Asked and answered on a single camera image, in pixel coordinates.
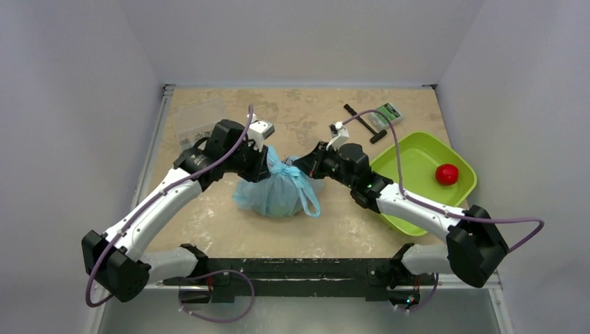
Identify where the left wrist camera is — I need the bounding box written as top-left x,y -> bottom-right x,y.
247,120 -> 275,152

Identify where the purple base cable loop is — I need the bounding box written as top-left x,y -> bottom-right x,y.
177,269 -> 256,324

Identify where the clear plastic screw organizer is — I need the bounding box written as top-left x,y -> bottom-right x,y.
172,98 -> 227,151

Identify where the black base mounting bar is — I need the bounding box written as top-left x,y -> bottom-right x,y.
163,244 -> 436,307

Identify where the green plastic bowl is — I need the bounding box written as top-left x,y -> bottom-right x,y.
371,132 -> 477,237

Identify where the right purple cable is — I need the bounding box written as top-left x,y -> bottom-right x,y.
342,109 -> 545,255

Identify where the black T-handle tool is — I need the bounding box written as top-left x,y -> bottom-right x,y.
343,104 -> 387,144

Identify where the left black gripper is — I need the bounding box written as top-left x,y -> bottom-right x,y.
223,138 -> 270,182

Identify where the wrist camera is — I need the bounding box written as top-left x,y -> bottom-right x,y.
247,120 -> 275,152
326,122 -> 349,151

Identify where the blue plastic bag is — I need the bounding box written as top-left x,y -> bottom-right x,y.
232,146 -> 324,218

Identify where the green white small box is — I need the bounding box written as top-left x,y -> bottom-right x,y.
367,102 -> 404,132

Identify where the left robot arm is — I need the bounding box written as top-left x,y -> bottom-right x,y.
82,119 -> 275,302

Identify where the red fake apple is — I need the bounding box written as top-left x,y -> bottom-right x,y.
435,164 -> 459,186

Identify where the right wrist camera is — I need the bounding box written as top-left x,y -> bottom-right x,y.
326,122 -> 349,151

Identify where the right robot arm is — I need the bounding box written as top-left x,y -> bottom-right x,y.
293,142 -> 509,288

